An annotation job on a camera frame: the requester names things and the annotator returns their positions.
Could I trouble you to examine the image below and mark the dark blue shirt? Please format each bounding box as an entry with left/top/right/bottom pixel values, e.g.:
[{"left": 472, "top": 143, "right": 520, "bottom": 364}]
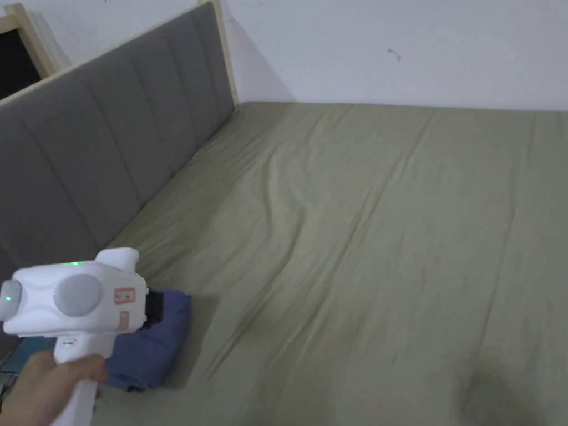
[{"left": 54, "top": 289, "right": 194, "bottom": 393}]

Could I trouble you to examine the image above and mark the wooden framed dark board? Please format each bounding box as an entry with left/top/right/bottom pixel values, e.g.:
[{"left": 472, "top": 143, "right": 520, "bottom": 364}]
[{"left": 0, "top": 3, "right": 58, "bottom": 101}]

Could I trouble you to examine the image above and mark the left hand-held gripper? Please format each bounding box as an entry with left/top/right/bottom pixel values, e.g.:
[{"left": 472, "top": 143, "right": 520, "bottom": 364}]
[{"left": 0, "top": 247, "right": 166, "bottom": 426}]

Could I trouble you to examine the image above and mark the grey padded headboard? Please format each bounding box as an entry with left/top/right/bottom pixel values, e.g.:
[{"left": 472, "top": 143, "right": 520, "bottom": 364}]
[{"left": 0, "top": 0, "right": 240, "bottom": 356}]

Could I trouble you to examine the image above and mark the person's left hand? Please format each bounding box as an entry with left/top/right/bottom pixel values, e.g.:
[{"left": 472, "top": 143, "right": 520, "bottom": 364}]
[{"left": 0, "top": 348, "right": 110, "bottom": 426}]

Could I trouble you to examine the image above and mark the bed with pale green sheet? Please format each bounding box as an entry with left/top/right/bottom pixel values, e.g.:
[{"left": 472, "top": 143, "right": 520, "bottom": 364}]
[{"left": 86, "top": 101, "right": 568, "bottom": 426}]

